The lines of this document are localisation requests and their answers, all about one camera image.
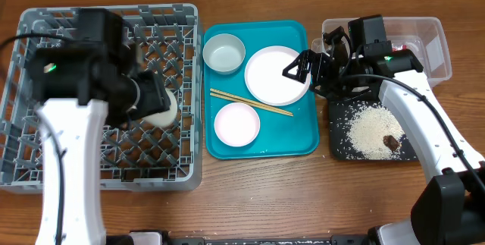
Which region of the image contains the grey dishwasher rack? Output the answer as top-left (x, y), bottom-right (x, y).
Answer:
top-left (1, 3), bottom-right (203, 193)

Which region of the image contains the grey bowl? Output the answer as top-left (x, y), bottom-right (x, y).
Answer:
top-left (202, 33), bottom-right (246, 75)

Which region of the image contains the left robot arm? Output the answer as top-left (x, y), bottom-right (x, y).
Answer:
top-left (27, 8), bottom-right (177, 244)

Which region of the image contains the brown food scrap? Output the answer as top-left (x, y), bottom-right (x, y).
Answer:
top-left (383, 135), bottom-right (400, 152)

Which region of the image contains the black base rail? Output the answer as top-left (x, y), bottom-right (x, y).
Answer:
top-left (106, 230), bottom-right (377, 245)

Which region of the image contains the black waste tray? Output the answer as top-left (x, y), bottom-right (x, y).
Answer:
top-left (328, 100), bottom-right (418, 162)

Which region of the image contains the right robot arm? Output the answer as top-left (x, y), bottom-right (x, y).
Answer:
top-left (283, 15), bottom-right (484, 244)

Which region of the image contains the white cup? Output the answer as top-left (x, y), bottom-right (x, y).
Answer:
top-left (142, 87), bottom-right (179, 128)

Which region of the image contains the pile of white rice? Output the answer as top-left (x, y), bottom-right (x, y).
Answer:
top-left (346, 102), bottom-right (405, 160)

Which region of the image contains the wooden chopstick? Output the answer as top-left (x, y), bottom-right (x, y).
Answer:
top-left (210, 88), bottom-right (293, 117)
top-left (210, 93), bottom-right (294, 117)

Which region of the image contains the upper wooden chopstick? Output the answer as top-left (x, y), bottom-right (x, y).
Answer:
top-left (210, 88), bottom-right (293, 117)

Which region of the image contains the lower wooden chopstick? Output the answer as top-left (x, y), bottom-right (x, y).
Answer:
top-left (210, 93), bottom-right (294, 117)

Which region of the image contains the pink bowl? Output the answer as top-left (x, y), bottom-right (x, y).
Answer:
top-left (214, 102), bottom-right (261, 147)

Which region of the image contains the clear plastic bin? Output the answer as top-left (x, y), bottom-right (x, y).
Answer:
top-left (315, 15), bottom-right (452, 88)

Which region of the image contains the red snack wrapper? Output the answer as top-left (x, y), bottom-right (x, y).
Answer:
top-left (392, 44), bottom-right (407, 52)

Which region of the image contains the large white plate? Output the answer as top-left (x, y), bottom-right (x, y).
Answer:
top-left (244, 46), bottom-right (311, 106)

